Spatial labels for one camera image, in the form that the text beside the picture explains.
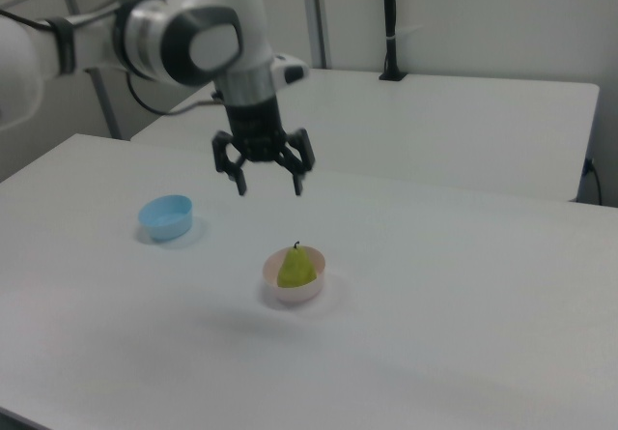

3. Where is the grey metal table leg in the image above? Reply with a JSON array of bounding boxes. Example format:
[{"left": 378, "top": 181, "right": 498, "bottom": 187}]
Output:
[{"left": 85, "top": 66, "right": 123, "bottom": 140}]

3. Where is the black cable at table edge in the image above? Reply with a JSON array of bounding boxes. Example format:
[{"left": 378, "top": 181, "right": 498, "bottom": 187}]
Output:
[{"left": 584, "top": 158, "right": 604, "bottom": 205}]

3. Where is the pink plastic bowl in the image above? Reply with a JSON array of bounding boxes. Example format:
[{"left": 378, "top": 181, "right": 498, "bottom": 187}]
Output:
[{"left": 262, "top": 247, "right": 326, "bottom": 304}]

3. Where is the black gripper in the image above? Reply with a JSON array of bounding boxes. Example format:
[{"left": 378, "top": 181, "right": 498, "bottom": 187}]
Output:
[{"left": 211, "top": 97, "right": 318, "bottom": 198}]

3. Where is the grey aluminium partition post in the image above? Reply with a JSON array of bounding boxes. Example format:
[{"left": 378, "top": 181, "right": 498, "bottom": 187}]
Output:
[{"left": 301, "top": 0, "right": 332, "bottom": 70}]

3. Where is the blue plastic bowl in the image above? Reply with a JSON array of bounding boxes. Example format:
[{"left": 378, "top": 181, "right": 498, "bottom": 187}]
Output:
[{"left": 138, "top": 194, "right": 195, "bottom": 243}]

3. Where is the green pear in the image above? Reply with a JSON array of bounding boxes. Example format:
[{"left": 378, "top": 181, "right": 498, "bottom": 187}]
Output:
[{"left": 276, "top": 240, "right": 319, "bottom": 289}]

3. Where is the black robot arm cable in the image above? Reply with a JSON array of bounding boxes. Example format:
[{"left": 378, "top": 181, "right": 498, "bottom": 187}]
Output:
[{"left": 125, "top": 70, "right": 227, "bottom": 117}]

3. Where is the black camera stand pole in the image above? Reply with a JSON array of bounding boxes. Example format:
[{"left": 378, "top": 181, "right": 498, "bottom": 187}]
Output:
[{"left": 379, "top": 0, "right": 409, "bottom": 82}]

